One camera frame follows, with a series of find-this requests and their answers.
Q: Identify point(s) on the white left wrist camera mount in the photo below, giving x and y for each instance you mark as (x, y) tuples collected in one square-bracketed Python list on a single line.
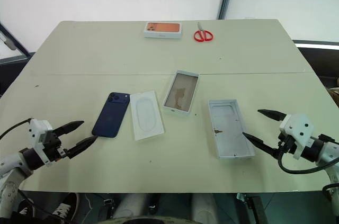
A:
[(37, 131)]

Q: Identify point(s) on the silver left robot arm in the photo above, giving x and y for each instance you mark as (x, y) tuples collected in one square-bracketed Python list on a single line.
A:
[(13, 161)]

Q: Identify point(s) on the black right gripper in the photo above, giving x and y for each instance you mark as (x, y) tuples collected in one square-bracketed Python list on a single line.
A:
[(285, 145)]

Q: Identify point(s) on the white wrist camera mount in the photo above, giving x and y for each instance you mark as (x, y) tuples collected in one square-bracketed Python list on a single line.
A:
[(37, 131), (296, 126)]

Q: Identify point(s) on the white open phone box base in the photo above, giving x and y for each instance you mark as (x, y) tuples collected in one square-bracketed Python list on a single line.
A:
[(230, 131)]

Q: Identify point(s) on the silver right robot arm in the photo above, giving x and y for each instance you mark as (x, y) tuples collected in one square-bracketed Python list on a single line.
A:
[(331, 152)]

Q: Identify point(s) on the dark slanted window frame bar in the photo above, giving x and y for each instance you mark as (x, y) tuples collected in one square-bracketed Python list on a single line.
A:
[(16, 41)]

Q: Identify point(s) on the sealed white orange phone box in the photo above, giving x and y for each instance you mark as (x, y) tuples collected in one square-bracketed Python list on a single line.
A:
[(164, 29)]

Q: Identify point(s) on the white moulded insert tray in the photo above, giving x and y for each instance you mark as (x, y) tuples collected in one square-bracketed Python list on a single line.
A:
[(147, 116)]

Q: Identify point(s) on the black metal table leg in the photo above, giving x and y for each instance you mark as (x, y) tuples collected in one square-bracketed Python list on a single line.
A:
[(255, 209)]

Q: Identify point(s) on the dark blue smartphone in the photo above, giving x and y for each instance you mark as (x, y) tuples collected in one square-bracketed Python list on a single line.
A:
[(111, 115)]

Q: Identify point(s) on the dark desk with white strip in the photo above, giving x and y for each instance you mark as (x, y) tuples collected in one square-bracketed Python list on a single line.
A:
[(321, 57)]

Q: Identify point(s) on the black and white sneaker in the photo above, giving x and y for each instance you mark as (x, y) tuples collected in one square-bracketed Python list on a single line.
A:
[(26, 212), (66, 208)]

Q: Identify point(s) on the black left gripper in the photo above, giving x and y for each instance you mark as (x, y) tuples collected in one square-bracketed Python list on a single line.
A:
[(54, 144)]

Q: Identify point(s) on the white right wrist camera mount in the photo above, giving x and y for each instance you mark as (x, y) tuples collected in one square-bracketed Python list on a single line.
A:
[(296, 126)]

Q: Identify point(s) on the grey rounded cylinder shape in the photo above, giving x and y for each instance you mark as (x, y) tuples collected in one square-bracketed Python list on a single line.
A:
[(204, 208), (131, 206)]

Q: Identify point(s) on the white box lid brown inside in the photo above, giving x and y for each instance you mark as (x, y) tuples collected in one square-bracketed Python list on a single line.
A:
[(181, 91)]

